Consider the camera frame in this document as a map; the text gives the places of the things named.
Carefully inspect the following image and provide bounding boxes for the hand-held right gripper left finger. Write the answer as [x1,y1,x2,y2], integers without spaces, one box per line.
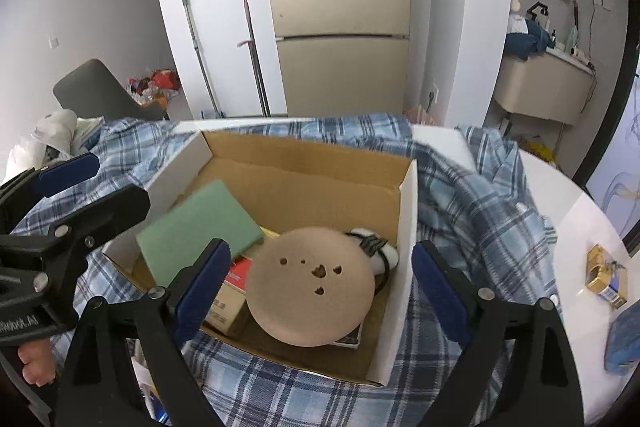
[59,238,233,427]

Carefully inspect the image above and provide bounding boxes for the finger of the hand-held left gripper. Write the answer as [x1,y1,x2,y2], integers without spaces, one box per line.
[0,185,151,288]
[0,153,101,235]

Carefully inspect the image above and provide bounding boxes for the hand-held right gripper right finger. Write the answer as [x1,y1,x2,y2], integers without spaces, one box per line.
[411,241,586,427]

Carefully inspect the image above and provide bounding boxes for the red box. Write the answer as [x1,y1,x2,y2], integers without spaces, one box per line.
[205,254,257,338]

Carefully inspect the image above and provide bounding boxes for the black hair tie white bunny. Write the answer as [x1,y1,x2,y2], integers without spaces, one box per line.
[345,227,399,293]

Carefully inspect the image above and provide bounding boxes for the green pad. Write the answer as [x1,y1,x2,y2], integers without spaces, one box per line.
[136,179,266,288]

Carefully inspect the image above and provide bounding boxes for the black packet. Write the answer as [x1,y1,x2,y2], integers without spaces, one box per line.
[327,319,364,351]

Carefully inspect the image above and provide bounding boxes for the round beige cushion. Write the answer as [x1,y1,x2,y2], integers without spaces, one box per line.
[247,228,378,348]

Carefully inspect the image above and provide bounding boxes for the white cardboard box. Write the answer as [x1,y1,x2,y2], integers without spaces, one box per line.
[102,130,419,387]

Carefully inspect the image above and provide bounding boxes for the person's left hand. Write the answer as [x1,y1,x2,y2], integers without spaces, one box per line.
[17,340,57,386]

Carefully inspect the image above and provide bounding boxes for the white plastic bag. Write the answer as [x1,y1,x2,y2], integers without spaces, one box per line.
[5,109,103,170]

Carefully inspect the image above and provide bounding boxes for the blue plaid shirt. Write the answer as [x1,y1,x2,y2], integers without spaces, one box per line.
[10,114,558,427]

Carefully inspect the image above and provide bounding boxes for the grey chair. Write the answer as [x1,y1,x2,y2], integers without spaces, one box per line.
[52,59,166,122]

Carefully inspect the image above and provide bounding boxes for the red bags on floor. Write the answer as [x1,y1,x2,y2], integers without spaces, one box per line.
[129,68,182,108]

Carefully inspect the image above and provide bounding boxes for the gold cigarette pack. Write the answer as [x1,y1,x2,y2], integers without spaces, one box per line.
[587,244,631,308]

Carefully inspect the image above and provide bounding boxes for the blue packet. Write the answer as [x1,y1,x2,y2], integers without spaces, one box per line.
[604,307,640,376]

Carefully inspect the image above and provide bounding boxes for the dark broom stick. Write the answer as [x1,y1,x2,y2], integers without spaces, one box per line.
[237,0,272,118]

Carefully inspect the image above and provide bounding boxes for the beige vanity cabinet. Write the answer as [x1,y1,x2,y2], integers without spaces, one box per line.
[492,49,598,125]

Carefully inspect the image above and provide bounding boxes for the dark blue clothing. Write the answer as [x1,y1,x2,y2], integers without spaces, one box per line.
[505,21,556,60]

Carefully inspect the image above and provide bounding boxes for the gold refrigerator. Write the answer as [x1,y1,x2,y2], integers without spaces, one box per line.
[260,0,414,118]

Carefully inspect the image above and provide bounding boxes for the grey mop handle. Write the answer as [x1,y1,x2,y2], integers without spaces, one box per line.
[177,0,224,118]

